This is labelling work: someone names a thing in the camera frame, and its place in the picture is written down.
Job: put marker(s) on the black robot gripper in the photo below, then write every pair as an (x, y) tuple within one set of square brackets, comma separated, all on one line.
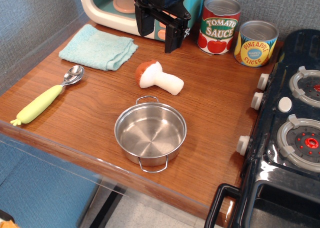
[(172, 13)]

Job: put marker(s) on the stainless steel pot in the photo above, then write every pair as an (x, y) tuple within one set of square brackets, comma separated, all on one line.
[(150, 133)]

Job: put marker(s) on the plush toy mushroom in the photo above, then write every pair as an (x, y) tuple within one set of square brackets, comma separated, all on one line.
[(151, 73)]

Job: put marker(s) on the toy microwave teal and cream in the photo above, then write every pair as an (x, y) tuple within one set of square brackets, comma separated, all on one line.
[(120, 14)]

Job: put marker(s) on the light blue towel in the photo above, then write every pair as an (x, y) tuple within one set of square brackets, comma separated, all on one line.
[(97, 49)]

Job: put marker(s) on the tomato sauce can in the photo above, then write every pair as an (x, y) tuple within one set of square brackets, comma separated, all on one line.
[(218, 25)]

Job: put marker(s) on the pineapple slices can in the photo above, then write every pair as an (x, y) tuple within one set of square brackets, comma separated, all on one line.
[(256, 42)]

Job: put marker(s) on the white stove knob upper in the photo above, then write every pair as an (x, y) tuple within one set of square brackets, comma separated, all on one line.
[(262, 82)]

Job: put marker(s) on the white stove knob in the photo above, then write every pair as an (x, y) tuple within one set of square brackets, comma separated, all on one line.
[(262, 82), (242, 144), (256, 100)]

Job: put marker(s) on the white stove knob middle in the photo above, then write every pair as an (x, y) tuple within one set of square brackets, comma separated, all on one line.
[(256, 100)]

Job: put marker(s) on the white stove knob lower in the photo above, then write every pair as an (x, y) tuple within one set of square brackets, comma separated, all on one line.
[(242, 144)]

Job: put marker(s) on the black table leg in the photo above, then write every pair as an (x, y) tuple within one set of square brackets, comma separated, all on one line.
[(109, 200)]

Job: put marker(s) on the black toy stove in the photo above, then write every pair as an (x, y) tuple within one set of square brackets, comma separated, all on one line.
[(281, 172)]

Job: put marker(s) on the orange object at corner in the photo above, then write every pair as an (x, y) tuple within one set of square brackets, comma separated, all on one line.
[(8, 224)]

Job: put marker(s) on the spoon with green handle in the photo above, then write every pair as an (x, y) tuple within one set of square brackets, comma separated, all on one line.
[(40, 103)]

